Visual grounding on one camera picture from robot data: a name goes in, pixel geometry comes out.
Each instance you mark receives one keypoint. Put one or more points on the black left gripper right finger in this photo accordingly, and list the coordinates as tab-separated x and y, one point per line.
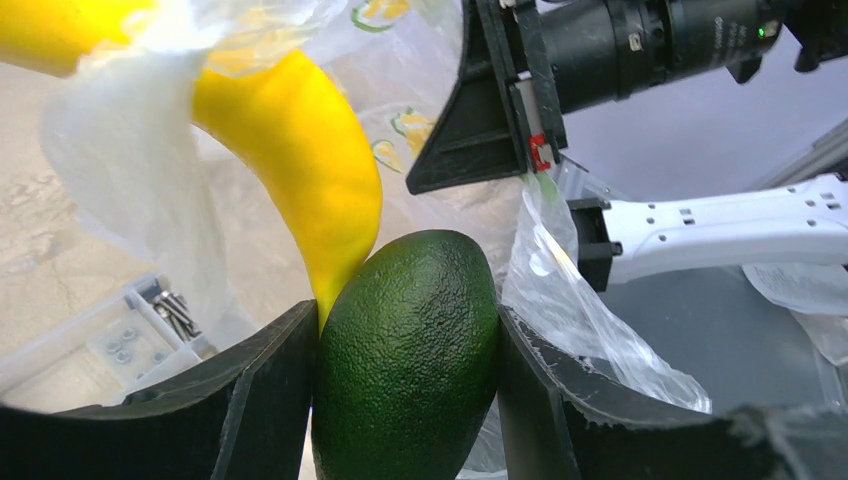
562	420

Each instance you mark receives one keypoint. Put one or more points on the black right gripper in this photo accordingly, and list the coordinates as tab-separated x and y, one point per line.
579	54

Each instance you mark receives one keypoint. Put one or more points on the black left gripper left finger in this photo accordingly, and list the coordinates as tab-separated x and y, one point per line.
240	415

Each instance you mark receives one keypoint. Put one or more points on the dark green fake avocado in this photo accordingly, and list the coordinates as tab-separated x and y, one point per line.
405	370

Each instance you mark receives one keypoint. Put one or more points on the yellow fake fruit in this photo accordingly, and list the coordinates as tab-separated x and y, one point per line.
140	76

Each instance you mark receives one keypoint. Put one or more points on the translucent printed plastic bag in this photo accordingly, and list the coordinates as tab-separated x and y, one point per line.
504	222

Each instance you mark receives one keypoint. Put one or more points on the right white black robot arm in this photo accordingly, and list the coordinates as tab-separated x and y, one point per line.
521	71

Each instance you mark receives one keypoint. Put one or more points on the clear plastic screw organizer box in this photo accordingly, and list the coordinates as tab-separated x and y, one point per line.
131	340

